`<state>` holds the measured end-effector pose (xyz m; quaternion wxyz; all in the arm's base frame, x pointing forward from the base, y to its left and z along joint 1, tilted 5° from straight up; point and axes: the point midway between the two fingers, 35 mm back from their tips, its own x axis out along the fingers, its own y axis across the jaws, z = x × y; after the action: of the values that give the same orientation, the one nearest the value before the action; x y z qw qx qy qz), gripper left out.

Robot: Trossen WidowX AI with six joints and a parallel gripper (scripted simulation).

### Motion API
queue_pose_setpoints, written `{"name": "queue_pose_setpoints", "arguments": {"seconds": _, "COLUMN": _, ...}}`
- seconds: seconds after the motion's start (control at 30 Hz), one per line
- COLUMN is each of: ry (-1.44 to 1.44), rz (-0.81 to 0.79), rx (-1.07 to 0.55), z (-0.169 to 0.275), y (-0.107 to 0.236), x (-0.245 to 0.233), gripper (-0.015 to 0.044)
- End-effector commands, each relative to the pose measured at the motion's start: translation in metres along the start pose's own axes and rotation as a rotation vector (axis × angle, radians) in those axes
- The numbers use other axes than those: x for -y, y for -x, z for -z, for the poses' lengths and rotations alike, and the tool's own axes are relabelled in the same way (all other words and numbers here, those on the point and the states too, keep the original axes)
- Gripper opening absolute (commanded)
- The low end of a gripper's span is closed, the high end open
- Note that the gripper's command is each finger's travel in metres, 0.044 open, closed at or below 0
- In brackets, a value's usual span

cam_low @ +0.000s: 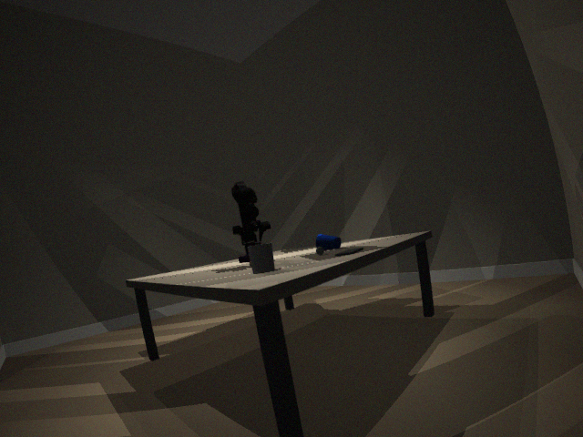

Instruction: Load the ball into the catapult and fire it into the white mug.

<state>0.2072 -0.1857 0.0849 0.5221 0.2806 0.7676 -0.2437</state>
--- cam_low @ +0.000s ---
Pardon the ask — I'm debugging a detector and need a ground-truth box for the blue cup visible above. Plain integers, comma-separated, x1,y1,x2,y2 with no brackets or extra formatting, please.
316,234,341,250

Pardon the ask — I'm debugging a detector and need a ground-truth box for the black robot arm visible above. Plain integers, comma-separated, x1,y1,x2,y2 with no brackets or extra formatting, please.
231,182,261,255

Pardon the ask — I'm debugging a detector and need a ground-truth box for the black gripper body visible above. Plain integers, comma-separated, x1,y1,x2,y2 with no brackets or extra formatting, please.
232,215,271,235

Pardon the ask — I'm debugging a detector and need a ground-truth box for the dark grey cup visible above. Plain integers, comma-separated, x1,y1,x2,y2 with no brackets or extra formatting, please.
248,243,275,274

